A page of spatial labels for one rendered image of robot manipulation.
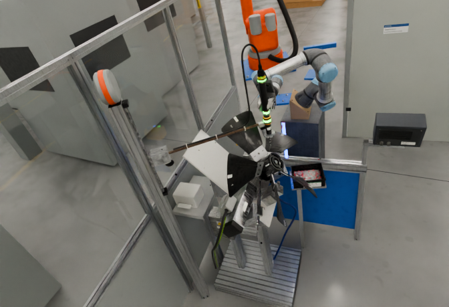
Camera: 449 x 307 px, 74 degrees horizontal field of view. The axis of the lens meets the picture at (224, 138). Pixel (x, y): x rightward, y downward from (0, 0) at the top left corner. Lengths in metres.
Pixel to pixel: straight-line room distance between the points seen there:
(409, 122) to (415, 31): 1.48
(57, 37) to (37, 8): 0.31
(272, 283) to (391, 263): 0.95
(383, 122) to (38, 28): 3.20
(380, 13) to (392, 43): 0.32
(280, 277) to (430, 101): 2.33
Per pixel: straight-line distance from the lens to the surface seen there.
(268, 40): 5.55
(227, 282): 2.64
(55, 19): 3.77
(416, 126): 2.02
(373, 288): 2.70
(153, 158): 1.61
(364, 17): 3.27
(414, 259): 2.90
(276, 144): 1.92
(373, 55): 3.41
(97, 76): 1.41
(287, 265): 2.65
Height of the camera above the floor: 2.37
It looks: 35 degrees down
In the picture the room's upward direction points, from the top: 14 degrees counter-clockwise
